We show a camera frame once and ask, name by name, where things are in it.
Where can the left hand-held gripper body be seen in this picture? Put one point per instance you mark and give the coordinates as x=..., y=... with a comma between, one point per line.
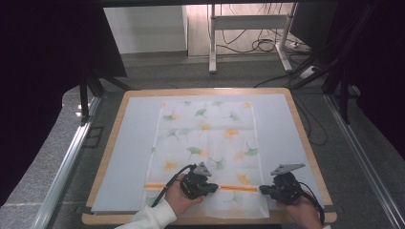
x=194, y=184

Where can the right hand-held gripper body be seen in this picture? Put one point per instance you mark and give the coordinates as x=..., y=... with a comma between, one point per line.
x=288, y=191

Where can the white leaf-print cloth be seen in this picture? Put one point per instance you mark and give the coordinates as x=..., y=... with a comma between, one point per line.
x=207, y=143

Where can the person's left hand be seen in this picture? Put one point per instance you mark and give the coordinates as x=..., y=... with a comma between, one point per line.
x=178, y=202

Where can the person's right hand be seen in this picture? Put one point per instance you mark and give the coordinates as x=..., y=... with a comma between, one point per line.
x=302, y=213

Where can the light blue table mat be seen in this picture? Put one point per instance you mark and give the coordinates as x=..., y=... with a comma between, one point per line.
x=133, y=152

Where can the wooden framed work board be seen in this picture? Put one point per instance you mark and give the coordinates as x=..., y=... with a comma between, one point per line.
x=105, y=219

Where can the black metal stand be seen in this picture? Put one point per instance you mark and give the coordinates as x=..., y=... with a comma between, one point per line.
x=342, y=89
x=84, y=95

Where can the white power strip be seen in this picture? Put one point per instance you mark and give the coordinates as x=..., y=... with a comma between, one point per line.
x=307, y=72

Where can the dark curtain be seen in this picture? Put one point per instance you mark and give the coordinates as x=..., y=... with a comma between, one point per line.
x=35, y=79
x=382, y=70

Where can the white cabinet panel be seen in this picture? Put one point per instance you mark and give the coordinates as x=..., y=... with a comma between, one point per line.
x=146, y=30

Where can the aluminium rail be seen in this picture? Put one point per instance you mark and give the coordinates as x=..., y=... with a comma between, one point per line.
x=63, y=165
x=363, y=159

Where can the white desk frame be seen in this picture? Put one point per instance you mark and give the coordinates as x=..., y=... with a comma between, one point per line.
x=248, y=22

